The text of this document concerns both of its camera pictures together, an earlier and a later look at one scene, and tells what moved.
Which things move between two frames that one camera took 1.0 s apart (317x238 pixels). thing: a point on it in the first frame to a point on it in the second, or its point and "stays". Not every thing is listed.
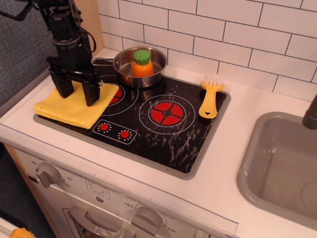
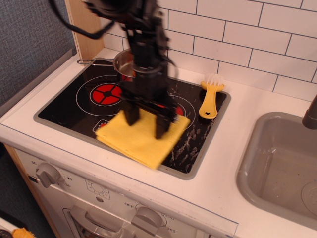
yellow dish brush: x=212 y=84 stays
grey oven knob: x=147 y=220 stays
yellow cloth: x=73 y=109 to x=139 y=142
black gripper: x=74 y=59 to x=147 y=88
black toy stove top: x=159 y=125 stays
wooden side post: x=90 y=12 stays
